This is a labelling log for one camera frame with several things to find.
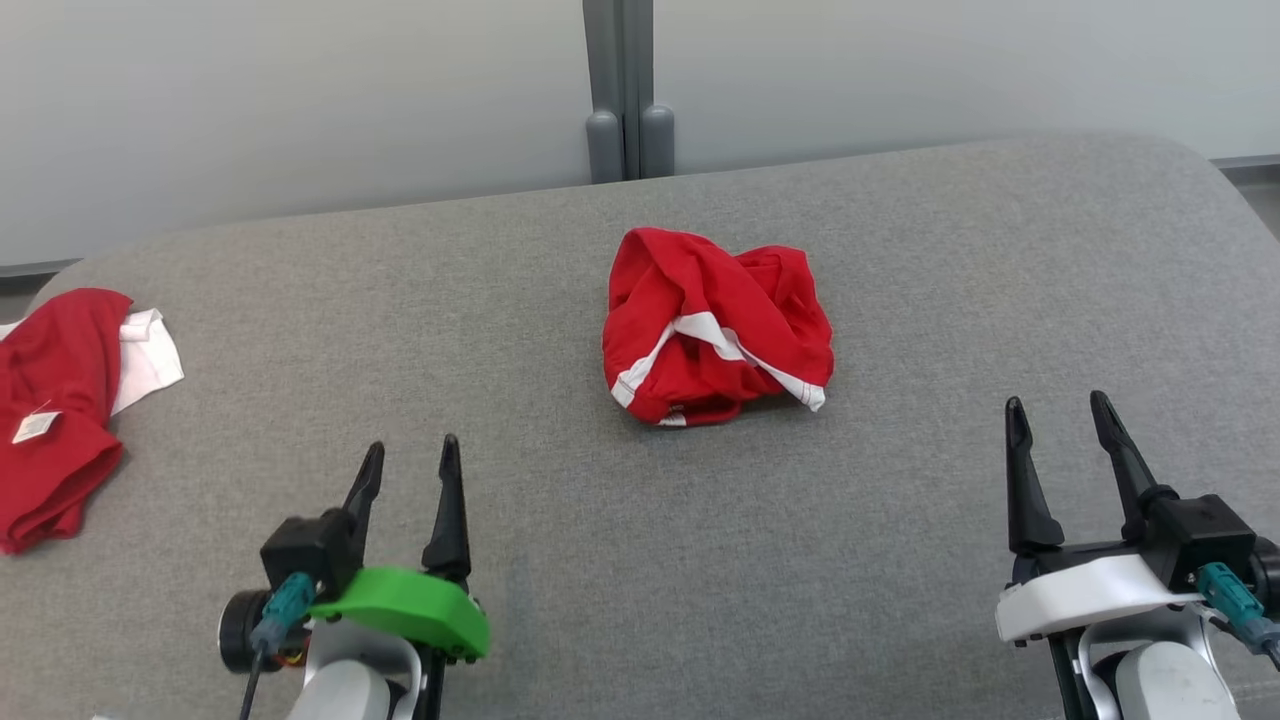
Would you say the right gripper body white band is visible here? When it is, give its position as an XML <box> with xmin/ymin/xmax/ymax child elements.
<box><xmin>995</xmin><ymin>540</ymin><xmax>1280</xmax><ymax>644</ymax></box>

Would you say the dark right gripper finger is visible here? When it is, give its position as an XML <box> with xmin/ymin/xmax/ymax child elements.
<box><xmin>1005</xmin><ymin>397</ymin><xmax>1066</xmax><ymax>557</ymax></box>
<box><xmin>1089</xmin><ymin>390</ymin><xmax>1182</xmax><ymax>547</ymax></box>

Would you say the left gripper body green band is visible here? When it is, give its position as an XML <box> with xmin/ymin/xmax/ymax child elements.
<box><xmin>218</xmin><ymin>567</ymin><xmax>491</xmax><ymax>673</ymax></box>

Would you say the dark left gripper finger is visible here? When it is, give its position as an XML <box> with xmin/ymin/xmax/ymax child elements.
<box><xmin>421</xmin><ymin>434</ymin><xmax>472</xmax><ymax>584</ymax></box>
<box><xmin>343</xmin><ymin>442</ymin><xmax>386</xmax><ymax>571</ymax></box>

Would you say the red garment with white stripes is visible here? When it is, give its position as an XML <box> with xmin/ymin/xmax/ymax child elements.
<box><xmin>601</xmin><ymin>227</ymin><xmax>835</xmax><ymax>428</ymax></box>

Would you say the red shirt with white sleeves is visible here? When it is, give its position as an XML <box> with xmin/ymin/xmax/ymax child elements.
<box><xmin>0</xmin><ymin>288</ymin><xmax>185</xmax><ymax>556</ymax></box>

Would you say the grey fabric sofa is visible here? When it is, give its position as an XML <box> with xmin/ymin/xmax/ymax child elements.
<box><xmin>0</xmin><ymin>130</ymin><xmax>1280</xmax><ymax>720</ymax></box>

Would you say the left black cable teal connector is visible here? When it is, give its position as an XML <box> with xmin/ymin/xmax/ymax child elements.
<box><xmin>238</xmin><ymin>572</ymin><xmax>318</xmax><ymax>720</ymax></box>

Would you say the grey partition post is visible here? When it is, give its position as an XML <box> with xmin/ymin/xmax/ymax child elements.
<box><xmin>583</xmin><ymin>0</ymin><xmax>676</xmax><ymax>185</ymax></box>

